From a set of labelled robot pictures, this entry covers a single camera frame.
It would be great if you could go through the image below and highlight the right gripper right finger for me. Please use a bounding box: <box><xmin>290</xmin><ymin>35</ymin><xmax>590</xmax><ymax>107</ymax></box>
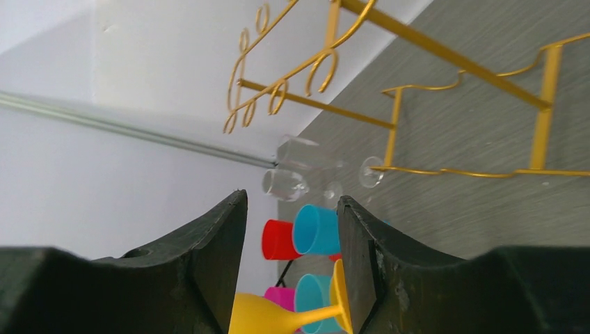
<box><xmin>337</xmin><ymin>196</ymin><xmax>589</xmax><ymax>333</ymax></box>

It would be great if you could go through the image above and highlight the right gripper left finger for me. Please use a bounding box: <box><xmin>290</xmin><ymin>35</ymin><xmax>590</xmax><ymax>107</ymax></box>
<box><xmin>1</xmin><ymin>190</ymin><xmax>248</xmax><ymax>333</ymax></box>

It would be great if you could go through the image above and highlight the yellow wine glass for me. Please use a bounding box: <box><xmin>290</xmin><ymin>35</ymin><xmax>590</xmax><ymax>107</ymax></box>
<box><xmin>229</xmin><ymin>260</ymin><xmax>353</xmax><ymax>334</ymax></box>

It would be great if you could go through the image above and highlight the pink wine glass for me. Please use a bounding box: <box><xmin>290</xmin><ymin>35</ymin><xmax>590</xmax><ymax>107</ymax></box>
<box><xmin>264</xmin><ymin>287</ymin><xmax>296</xmax><ymax>311</ymax></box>

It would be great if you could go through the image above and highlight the red wine glass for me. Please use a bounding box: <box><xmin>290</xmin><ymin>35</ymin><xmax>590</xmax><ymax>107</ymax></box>
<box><xmin>261</xmin><ymin>220</ymin><xmax>339</xmax><ymax>260</ymax></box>

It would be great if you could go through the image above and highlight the blue wine glass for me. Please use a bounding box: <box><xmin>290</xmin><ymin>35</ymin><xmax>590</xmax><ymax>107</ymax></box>
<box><xmin>294</xmin><ymin>273</ymin><xmax>342</xmax><ymax>334</ymax></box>
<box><xmin>292</xmin><ymin>204</ymin><xmax>361</xmax><ymax>256</ymax></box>

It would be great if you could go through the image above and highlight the clear wine glass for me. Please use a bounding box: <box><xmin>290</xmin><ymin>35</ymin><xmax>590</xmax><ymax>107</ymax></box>
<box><xmin>276</xmin><ymin>135</ymin><xmax>384</xmax><ymax>189</ymax></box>
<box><xmin>262</xmin><ymin>168</ymin><xmax>344</xmax><ymax>209</ymax></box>

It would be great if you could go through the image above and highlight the black tripod stand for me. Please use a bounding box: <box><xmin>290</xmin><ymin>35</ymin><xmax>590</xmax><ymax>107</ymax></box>
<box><xmin>275</xmin><ymin>260</ymin><xmax>294</xmax><ymax>287</ymax></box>

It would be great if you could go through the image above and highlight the gold wire glass rack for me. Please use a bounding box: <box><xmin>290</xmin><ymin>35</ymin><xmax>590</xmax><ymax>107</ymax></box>
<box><xmin>223</xmin><ymin>0</ymin><xmax>590</xmax><ymax>180</ymax></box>

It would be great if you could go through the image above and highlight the left aluminium frame post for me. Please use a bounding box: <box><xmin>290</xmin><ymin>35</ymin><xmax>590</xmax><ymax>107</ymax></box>
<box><xmin>1</xmin><ymin>91</ymin><xmax>277</xmax><ymax>168</ymax></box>

